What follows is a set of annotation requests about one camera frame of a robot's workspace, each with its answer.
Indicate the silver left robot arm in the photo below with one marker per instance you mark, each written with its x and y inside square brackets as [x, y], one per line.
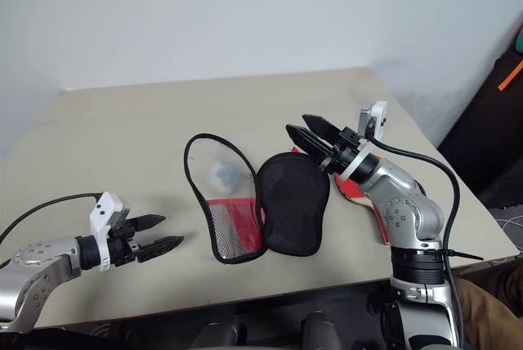
[38, 262]

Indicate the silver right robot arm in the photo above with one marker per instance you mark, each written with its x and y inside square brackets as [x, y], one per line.
[412, 219]

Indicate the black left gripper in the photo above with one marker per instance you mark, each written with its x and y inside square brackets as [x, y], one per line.
[122, 249]

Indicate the dark rounded shape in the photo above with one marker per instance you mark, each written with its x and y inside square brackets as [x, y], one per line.
[216, 331]
[322, 331]

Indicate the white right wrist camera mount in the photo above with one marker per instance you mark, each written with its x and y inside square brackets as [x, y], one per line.
[378, 119]

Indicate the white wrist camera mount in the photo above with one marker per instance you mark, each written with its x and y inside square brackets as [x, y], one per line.
[378, 119]
[105, 209]

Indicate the red object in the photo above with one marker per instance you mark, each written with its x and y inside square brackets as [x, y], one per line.
[354, 194]

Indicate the black mesh zip pouch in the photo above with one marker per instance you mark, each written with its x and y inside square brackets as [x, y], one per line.
[292, 203]

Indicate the orange strip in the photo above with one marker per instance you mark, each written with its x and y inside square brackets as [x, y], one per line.
[510, 75]

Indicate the teal object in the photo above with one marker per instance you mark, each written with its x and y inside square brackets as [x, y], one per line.
[519, 41]

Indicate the brown cloth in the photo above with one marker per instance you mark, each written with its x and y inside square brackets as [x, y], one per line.
[490, 309]

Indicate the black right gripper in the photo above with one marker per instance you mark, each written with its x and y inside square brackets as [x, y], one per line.
[343, 145]

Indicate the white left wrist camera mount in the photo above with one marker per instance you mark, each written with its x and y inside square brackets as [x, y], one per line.
[105, 209]

